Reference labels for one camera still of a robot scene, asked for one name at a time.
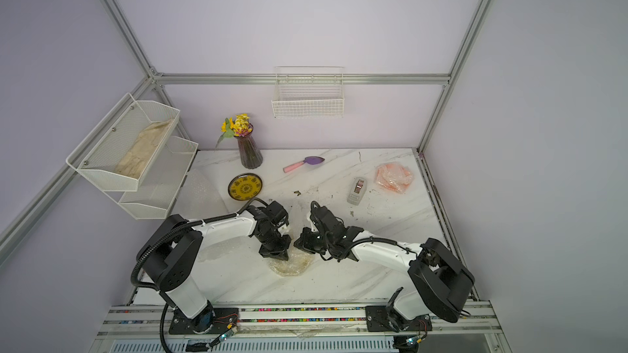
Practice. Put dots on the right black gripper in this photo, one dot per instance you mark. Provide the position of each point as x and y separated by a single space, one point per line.
304 243

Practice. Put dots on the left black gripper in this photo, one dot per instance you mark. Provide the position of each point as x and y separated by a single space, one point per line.
281 253

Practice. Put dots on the clear bubble wrap sheet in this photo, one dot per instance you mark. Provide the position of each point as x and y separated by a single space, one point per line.
292 267
394 177

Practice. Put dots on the cream yellow plate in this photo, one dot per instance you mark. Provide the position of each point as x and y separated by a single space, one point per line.
292 264

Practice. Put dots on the orange plate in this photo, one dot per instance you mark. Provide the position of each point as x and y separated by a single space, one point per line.
394 177

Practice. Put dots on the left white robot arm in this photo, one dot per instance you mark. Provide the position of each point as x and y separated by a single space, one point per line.
165 262

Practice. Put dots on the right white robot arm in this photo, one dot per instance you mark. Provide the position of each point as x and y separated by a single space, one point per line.
442 284

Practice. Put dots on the dark yellow patterned plate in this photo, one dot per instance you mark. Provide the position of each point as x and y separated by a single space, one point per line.
245 186

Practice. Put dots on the grey tape dispenser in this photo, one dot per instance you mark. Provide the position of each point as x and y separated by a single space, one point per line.
357 191

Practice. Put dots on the dark glass vase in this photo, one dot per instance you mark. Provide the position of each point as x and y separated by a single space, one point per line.
250 155

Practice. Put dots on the pink purple scoop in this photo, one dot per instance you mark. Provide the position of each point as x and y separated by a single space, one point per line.
310 160

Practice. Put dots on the yellow flower bouquet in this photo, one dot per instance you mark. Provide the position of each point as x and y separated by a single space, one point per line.
239 127

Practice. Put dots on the white mesh lower shelf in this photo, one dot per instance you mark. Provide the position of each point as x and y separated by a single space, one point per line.
155 196

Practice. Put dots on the white mesh shelf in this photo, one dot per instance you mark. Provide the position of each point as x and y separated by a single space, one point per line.
155 196
99 153

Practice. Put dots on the beige folded cloth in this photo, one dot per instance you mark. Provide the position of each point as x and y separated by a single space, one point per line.
135 161

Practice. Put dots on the white mesh upper shelf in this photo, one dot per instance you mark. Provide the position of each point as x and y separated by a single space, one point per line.
99 153

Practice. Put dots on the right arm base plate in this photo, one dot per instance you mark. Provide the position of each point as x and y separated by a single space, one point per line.
386 319

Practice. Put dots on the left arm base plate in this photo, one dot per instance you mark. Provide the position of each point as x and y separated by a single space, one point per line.
214 322

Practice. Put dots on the white wire wall basket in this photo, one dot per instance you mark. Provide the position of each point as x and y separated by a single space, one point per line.
303 92

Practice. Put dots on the aluminium mounting rail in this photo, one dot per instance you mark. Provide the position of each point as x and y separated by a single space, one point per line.
305 321

